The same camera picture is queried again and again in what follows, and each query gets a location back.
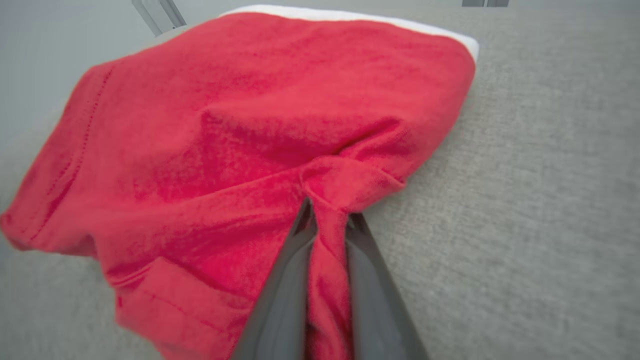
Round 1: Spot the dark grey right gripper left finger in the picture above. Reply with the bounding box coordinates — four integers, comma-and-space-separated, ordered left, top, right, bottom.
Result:
231, 199, 317, 360

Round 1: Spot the grey fabric sofa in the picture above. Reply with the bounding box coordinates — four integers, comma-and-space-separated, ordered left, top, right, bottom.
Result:
0, 5, 640, 360

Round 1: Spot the red basketball shorts number 23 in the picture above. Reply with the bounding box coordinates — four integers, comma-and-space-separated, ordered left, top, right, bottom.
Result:
0, 4, 480, 360

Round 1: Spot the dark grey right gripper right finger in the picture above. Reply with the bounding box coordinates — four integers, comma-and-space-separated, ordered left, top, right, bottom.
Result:
345, 214, 428, 360

